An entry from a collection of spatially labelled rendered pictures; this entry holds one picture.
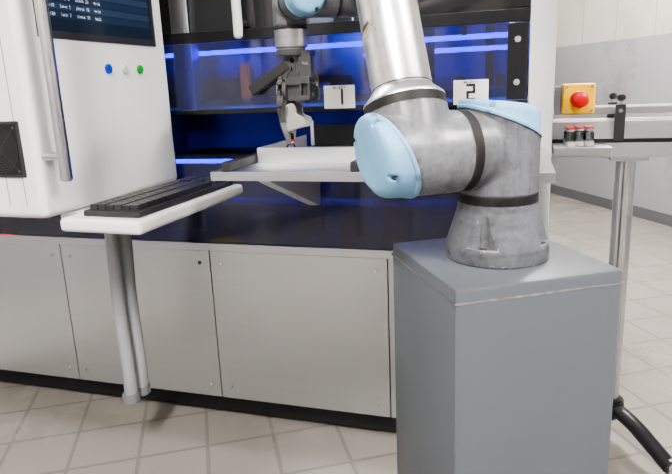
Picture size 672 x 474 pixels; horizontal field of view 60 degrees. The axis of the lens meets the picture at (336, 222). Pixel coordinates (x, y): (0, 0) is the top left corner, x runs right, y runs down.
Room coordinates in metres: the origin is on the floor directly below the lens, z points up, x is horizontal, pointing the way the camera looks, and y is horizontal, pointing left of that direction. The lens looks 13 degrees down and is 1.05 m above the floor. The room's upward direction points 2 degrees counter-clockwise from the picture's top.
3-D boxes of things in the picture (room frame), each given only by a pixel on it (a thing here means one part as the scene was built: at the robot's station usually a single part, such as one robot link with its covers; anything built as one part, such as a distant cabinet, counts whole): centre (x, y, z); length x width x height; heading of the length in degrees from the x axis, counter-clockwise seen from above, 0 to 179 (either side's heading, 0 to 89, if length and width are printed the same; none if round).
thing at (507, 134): (0.85, -0.23, 0.96); 0.13 x 0.12 x 0.14; 109
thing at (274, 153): (1.50, 0.00, 0.90); 0.34 x 0.26 x 0.04; 163
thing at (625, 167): (1.54, -0.77, 0.46); 0.09 x 0.09 x 0.77; 73
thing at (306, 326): (2.21, 0.31, 0.44); 2.06 x 1.00 x 0.88; 73
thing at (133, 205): (1.37, 0.40, 0.82); 0.40 x 0.14 x 0.02; 161
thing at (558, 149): (1.48, -0.62, 0.87); 0.14 x 0.13 x 0.02; 163
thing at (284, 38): (1.41, 0.08, 1.15); 0.08 x 0.08 x 0.05
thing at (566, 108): (1.44, -0.60, 0.99); 0.08 x 0.07 x 0.07; 163
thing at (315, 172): (1.38, -0.14, 0.87); 0.70 x 0.48 x 0.02; 73
